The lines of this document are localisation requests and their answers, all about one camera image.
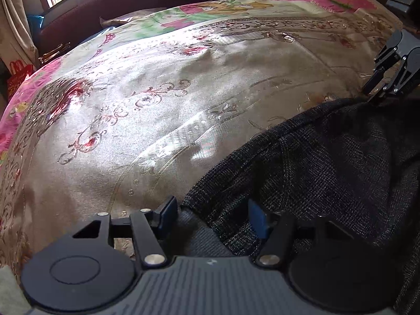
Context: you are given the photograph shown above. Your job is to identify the black corduroy pants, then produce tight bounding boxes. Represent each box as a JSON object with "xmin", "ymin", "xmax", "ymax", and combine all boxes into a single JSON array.
[{"xmin": 182, "ymin": 98, "xmax": 419, "ymax": 314}]

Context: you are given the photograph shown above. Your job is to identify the floral satin bedspread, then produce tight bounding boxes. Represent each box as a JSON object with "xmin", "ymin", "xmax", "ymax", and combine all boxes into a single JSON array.
[{"xmin": 1, "ymin": 0, "xmax": 402, "ymax": 274}]

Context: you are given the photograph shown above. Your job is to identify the red gift bag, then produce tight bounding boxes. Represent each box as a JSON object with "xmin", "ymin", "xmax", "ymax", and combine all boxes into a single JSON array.
[{"xmin": 7, "ymin": 60, "xmax": 34, "ymax": 101}]

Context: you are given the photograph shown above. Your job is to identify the beige curtain left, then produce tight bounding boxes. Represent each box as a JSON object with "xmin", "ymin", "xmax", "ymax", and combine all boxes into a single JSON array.
[{"xmin": 0, "ymin": 0, "xmax": 39, "ymax": 70}]

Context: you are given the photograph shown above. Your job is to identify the blue plastic bag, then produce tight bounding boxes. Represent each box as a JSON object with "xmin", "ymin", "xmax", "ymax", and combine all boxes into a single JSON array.
[{"xmin": 26, "ymin": 14, "xmax": 44, "ymax": 39}]

